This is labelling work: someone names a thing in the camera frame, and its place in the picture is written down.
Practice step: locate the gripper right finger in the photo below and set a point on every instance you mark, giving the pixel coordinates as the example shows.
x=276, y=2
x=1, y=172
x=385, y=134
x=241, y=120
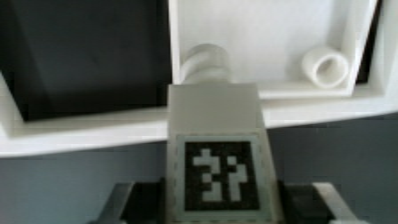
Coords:
x=337, y=205

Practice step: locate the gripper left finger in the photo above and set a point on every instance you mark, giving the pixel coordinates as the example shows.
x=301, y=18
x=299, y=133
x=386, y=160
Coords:
x=113, y=211

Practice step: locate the white square table top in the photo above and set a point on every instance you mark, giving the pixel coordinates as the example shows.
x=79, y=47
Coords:
x=292, y=39

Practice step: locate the white U-shaped obstacle fence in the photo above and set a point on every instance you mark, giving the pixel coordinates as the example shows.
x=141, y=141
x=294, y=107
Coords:
x=136, y=127

